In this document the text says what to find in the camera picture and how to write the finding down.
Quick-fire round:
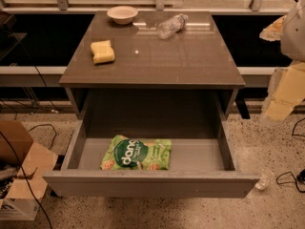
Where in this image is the grey cabinet with counter top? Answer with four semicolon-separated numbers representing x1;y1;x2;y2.
60;10;245;113

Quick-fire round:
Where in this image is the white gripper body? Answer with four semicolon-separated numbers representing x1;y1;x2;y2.
275;62;305;103

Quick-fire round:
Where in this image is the clear plastic cup on floor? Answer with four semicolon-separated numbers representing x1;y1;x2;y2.
255;169;274;191

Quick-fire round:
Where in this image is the open grey top drawer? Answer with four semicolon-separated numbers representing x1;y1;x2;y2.
42;91;261;199

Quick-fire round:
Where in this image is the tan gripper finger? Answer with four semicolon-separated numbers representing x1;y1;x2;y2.
259;15;286;42
259;93;300;126

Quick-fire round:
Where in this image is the brown cardboard box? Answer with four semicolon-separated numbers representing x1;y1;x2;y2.
0;120;58;220

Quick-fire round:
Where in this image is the clear plastic water bottle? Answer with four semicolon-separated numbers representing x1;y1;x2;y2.
156;14;189;39

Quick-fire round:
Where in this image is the beige paper bowl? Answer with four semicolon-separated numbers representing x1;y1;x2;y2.
107;6;138;25

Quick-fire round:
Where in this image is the black cable on floor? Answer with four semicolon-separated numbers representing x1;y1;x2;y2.
0;31;60;229
275;117;305;194

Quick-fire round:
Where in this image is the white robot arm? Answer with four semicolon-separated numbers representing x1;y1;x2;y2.
259;0;305;125

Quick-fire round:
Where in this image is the black cable on left floor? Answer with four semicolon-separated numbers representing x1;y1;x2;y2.
0;31;60;229

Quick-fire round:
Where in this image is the yellow sponge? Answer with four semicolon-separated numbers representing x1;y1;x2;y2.
91;40;115;64

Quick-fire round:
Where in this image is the green rice chip bag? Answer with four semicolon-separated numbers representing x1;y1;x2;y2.
100;135;172;171

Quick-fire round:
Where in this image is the black cable on right floor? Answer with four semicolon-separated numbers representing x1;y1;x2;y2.
275;117;305;194

